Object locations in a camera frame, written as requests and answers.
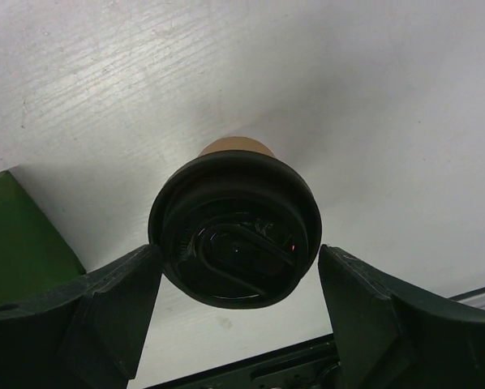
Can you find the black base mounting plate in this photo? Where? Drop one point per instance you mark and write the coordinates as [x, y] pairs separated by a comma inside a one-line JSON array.
[[309, 364]]

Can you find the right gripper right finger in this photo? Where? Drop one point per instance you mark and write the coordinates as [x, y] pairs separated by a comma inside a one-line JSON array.
[[392, 334]]

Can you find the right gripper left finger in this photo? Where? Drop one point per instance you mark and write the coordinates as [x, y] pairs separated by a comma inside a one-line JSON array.
[[87, 333]]

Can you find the green paper bag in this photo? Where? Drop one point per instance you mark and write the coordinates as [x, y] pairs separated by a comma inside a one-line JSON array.
[[34, 257]]

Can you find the brown paper coffee cup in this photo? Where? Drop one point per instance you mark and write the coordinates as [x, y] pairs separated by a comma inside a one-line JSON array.
[[237, 143]]

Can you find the black cup lid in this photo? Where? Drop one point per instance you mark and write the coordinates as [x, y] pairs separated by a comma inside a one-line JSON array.
[[237, 229]]

